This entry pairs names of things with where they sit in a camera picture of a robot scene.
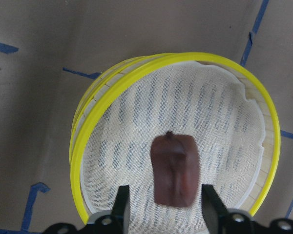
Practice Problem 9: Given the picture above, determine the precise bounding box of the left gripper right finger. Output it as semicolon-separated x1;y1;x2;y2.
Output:
201;184;293;234

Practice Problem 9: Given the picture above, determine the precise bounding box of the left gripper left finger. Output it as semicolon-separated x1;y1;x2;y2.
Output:
45;185;130;234

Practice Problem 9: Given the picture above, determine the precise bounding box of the brown bun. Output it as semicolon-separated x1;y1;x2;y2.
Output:
150;131;200;208

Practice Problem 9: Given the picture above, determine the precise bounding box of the yellow steamer layer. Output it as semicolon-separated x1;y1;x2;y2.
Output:
70;55;159;148
69;52;281;234

